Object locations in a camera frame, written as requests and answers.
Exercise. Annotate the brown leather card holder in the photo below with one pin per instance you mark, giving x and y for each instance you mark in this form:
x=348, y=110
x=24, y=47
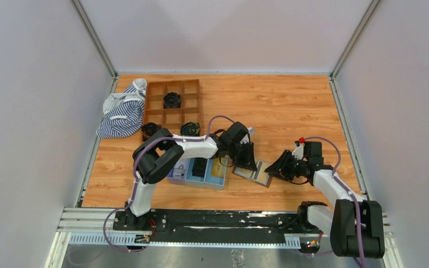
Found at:
x=259, y=176

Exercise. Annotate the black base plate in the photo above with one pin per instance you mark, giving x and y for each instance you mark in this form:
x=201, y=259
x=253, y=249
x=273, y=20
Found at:
x=218, y=226

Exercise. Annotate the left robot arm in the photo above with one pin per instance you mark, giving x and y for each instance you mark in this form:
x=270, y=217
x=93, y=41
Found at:
x=156, y=157

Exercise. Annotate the striped blue white cloth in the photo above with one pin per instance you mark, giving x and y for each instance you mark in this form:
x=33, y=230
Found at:
x=123, y=112

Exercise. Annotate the grey card in box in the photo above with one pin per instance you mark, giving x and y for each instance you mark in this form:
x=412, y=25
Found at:
x=180, y=169

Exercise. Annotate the black rolled belt left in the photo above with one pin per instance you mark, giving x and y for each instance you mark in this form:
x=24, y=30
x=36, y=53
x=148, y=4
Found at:
x=149, y=129

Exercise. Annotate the dark patterned rolled belt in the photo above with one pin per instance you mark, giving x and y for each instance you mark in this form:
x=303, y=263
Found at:
x=191, y=129

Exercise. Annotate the blue three-compartment box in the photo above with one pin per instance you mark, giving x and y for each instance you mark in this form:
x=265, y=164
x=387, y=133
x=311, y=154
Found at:
x=208, y=181

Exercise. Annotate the black rolled belt top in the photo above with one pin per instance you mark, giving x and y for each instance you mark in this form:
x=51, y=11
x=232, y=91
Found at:
x=172, y=100

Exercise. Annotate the black rolled belt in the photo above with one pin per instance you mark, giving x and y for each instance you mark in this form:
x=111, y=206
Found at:
x=172, y=100
x=149, y=129

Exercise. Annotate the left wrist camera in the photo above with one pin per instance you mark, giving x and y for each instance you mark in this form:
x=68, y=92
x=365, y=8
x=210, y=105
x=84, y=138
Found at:
x=251, y=130

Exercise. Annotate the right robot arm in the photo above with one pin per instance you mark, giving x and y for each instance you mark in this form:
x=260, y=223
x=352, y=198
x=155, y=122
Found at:
x=354, y=225

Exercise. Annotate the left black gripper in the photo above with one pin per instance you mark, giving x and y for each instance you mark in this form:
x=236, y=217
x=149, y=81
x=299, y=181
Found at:
x=244, y=152

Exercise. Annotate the brown wooden grid tray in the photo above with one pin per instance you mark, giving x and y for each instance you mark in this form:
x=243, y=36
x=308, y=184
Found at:
x=173, y=118

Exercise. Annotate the gold VIP card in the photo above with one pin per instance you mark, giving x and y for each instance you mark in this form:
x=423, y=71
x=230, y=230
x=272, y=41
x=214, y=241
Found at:
x=219, y=167

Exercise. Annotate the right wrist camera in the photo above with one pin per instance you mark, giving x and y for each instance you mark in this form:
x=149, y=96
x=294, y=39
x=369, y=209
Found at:
x=309, y=149

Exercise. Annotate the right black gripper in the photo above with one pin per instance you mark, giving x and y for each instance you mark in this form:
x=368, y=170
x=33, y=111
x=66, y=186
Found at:
x=290, y=166

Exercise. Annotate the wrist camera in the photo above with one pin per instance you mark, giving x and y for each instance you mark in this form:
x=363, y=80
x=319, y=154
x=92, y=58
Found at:
x=309, y=149
x=251, y=130

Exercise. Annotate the black card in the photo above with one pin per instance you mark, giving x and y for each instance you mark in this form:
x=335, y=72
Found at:
x=199, y=167

